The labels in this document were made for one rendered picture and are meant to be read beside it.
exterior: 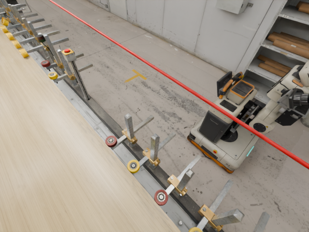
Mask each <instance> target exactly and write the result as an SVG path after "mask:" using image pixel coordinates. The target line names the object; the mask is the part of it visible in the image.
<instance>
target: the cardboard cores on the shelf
mask: <svg viewBox="0 0 309 232"><path fill-rule="evenodd" d="M296 8H298V9H299V10H298V11H300V12H305V13H308V14H309V3H307V2H303V1H299V2H298V4H297V5H296ZM267 39H268V40H270V41H273V42H274V43H273V44H272V45H274V46H277V47H279V48H282V49H284V50H287V51H289V52H292V53H294V54H297V55H299V56H302V57H304V58H307V59H309V41H307V40H304V39H301V38H298V37H296V36H293V35H290V34H287V33H284V32H281V33H277V32H273V33H272V34H270V35H269V36H268V38H267ZM258 59H260V60H262V61H264V62H265V63H263V62H261V63H260V64H259V65H258V67H260V68H262V69H264V70H267V71H269V72H271V73H274V74H276V75H278V76H281V77H283V76H284V75H286V74H287V73H288V72H289V71H290V69H291V68H290V67H288V66H286V65H283V64H281V63H279V62H276V61H274V60H272V59H270V58H268V57H265V56H263V55H261V54H260V55H259V56H258Z"/></svg>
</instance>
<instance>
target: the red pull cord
mask: <svg viewBox="0 0 309 232"><path fill-rule="evenodd" d="M49 1H50V2H52V3H53V4H55V5H57V6H58V7H60V8H61V9H63V10H64V11H66V12H67V13H69V14H70V15H72V16H73V17H75V18H76V19H78V20H80V21H81V22H83V23H84V24H86V25H87V26H89V27H90V28H92V29H93V30H95V31H96V32H98V33H100V34H101V35H103V36H104V37H106V38H107V39H109V40H110V41H112V42H113V43H115V44H117V45H118V46H120V47H121V48H123V49H124V50H126V51H127V52H129V53H130V54H132V55H133V56H135V57H137V58H138V59H140V60H141V61H143V62H144V63H146V64H147V65H149V66H150V67H152V68H153V69H155V70H156V71H158V72H160V73H161V74H163V75H164V76H166V77H167V78H169V79H170V80H172V81H173V82H175V83H176V84H178V85H180V86H181V87H183V88H184V89H186V90H187V91H189V92H190V93H192V94H193V95H195V96H196V97H198V98H200V99H201V100H203V101H204V102H206V103H207V104H209V105H210V106H212V107H213V108H215V109H216V110H218V111H220V112H221V113H223V114H224V115H226V116H227V117H229V118H230V119H232V120H233V121H235V122H236V123H238V124H240V125H241V126H243V127H244V128H246V129H247V130H249V131H250V132H252V133H253V134H255V135H256V136H258V137H259V138H261V139H263V140H264V141H266V142H267V143H269V144H270V145H272V146H273V147H275V148H276V149H278V150H280V151H281V152H283V153H284V154H286V155H287V156H289V157H290V158H292V159H293V160H295V161H296V162H298V163H299V164H301V165H303V166H304V167H305V168H307V169H309V164H308V163H307V162H305V161H304V160H302V159H301V158H299V157H297V156H296V155H294V154H292V153H291V152H290V151H288V150H286V149H285V148H283V147H282V146H280V145H279V144H277V143H275V142H274V141H272V140H271V139H269V138H267V137H266V136H264V135H263V134H261V133H260V132H258V131H257V130H255V129H253V128H252V127H250V126H248V125H247V124H245V123H244V122H242V121H241V120H239V119H238V118H236V117H235V116H233V115H231V114H230V113H228V112H227V111H225V110H223V109H222V108H220V107H219V106H217V105H216V104H214V103H213V102H211V101H209V100H208V99H206V98H204V97H203V96H201V95H200V94H198V93H197V92H195V91H194V90H192V89H191V88H189V87H187V86H186V85H184V84H183V83H181V82H179V81H178V80H176V79H175V78H173V77H172V76H170V75H168V74H167V73H166V72H164V71H162V70H160V69H159V68H157V67H156V66H154V65H153V64H151V63H150V62H148V61H147V60H145V59H143V58H142V57H140V56H138V55H137V54H135V53H134V52H132V51H131V50H129V49H128V48H126V47H124V46H123V45H121V44H120V43H118V42H117V41H115V40H113V39H112V38H110V37H109V36H107V35H106V34H104V33H103V32H101V31H99V30H98V29H96V28H95V27H93V26H91V25H90V24H88V23H87V22H85V21H84V20H82V19H80V18H79V17H77V16H76V15H74V14H73V13H71V12H69V11H68V10H66V9H65V8H63V7H62V6H60V5H59V4H57V3H55V2H54V1H52V0H49Z"/></svg>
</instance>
